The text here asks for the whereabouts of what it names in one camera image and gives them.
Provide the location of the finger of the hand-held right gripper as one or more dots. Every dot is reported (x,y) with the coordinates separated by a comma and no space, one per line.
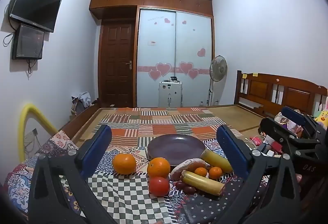
(294,115)
(274,129)

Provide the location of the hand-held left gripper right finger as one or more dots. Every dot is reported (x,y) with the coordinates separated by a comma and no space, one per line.
(230,147)

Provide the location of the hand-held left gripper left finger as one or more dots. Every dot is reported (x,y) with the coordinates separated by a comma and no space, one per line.
(98,147)

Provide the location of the cut yellow banana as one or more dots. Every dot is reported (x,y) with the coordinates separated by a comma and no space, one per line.
(205,183)
(217,161)

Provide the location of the small mandarin orange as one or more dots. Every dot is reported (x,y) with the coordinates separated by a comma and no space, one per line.
(215,172)
(200,171)

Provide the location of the large mandarin orange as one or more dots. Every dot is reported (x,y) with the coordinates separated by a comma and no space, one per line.
(124,163)

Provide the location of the plastic-wrapped grapefruit wedge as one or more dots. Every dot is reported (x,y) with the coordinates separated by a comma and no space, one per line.
(187,165)

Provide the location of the purple round plate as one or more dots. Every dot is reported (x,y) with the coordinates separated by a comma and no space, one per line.
(176,148)

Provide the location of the large navel orange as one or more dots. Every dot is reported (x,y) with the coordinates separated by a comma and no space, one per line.
(158,167)

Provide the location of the red tomato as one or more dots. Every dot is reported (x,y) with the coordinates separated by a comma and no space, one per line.
(159,186)

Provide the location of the yellow plush toy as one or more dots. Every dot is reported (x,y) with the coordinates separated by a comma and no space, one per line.
(323,116)

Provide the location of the pile of clothes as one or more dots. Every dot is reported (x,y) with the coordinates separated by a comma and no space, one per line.
(83,101)

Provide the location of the colourful patterned quilt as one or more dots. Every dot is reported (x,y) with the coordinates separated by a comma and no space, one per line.
(123,195)

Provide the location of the red grapes bunch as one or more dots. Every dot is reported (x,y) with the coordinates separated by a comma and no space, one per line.
(188,189)

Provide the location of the orange striped patchwork cloth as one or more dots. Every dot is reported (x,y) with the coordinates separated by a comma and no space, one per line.
(153,121)

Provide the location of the yellow hoop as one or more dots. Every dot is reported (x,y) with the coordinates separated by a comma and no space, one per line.
(33,111)

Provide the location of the standing electric fan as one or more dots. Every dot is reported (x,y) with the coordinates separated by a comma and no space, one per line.
(218,68)

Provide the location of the brown wooden door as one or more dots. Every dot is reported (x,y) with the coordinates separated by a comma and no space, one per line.
(116,65)

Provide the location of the wooden wardrobe with heart stickers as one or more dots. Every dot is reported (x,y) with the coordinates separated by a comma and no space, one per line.
(158,42)

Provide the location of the white wall socket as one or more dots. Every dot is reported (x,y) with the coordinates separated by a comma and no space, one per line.
(32,134)

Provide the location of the small black wall monitor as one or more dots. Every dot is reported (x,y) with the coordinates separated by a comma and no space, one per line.
(28,42)

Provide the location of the black wall television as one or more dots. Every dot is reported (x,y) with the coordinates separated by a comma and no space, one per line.
(35,3)

